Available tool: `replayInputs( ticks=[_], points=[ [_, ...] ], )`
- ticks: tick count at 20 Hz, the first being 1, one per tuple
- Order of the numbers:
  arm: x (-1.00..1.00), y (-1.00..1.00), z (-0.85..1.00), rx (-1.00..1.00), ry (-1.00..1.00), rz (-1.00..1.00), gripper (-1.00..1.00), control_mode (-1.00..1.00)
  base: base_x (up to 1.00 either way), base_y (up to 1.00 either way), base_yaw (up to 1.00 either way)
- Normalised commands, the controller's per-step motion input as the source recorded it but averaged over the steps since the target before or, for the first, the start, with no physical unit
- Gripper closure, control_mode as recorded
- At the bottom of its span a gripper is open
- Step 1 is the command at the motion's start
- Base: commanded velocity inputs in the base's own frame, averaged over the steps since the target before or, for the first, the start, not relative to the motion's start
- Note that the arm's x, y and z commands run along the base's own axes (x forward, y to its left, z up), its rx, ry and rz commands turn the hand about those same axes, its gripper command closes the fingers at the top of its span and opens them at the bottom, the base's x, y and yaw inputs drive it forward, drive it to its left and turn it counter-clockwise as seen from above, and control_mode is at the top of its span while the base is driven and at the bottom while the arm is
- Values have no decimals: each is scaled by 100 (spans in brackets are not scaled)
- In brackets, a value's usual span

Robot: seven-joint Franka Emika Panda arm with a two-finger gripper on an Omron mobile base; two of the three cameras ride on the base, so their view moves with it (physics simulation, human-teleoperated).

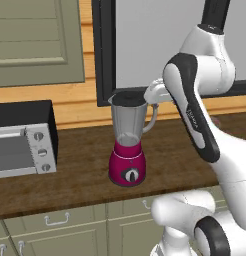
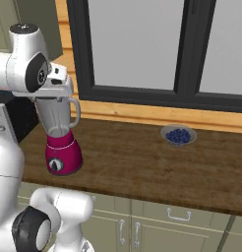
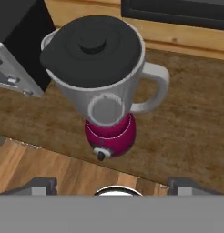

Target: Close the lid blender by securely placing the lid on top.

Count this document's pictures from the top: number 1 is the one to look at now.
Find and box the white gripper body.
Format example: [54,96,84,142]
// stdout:
[143,77,171,105]

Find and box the magenta blender with clear jar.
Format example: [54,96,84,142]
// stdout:
[107,90,160,188]

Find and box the dark framed window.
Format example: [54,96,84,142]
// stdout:
[91,0,246,108]

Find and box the olive drawer front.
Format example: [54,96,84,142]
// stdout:
[2,203,108,238]
[105,185,229,221]

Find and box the olive base cupboard door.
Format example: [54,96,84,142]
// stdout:
[116,213,169,256]
[9,221,110,256]
[0,219,12,256]

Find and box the silver and black toaster oven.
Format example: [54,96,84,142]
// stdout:
[0,99,59,180]

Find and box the white drawer handle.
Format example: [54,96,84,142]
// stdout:
[43,212,71,227]
[141,198,155,211]

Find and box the olive wall cupboard door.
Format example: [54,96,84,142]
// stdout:
[0,0,86,89]

